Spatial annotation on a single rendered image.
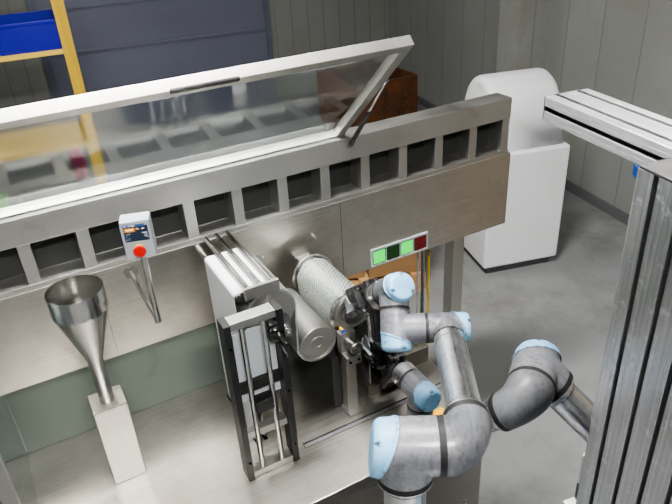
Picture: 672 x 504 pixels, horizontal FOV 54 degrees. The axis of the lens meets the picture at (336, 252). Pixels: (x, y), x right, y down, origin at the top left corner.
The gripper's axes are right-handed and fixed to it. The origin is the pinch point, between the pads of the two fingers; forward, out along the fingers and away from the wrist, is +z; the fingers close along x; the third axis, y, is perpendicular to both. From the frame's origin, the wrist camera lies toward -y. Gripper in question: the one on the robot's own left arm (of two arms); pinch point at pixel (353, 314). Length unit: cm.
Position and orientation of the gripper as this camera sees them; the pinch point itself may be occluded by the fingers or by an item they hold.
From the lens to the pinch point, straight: 192.7
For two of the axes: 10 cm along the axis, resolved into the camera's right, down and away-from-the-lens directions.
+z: -3.4, 2.4, 9.1
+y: -3.5, -9.3, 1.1
